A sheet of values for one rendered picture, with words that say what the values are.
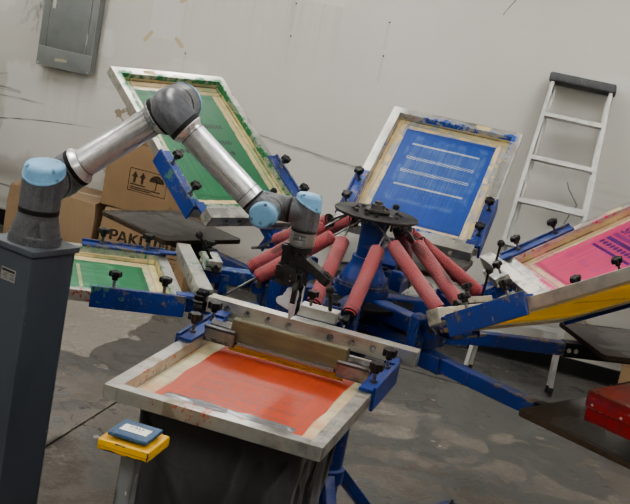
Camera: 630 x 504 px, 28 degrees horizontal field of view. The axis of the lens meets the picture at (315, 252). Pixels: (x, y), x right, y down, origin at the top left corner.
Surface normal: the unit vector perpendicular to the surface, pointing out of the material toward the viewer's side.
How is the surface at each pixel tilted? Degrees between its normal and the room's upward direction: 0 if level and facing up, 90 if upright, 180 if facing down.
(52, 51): 90
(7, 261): 90
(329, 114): 90
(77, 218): 89
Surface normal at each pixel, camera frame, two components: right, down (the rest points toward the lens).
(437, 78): -0.29, 0.16
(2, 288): -0.55, 0.08
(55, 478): 0.18, -0.96
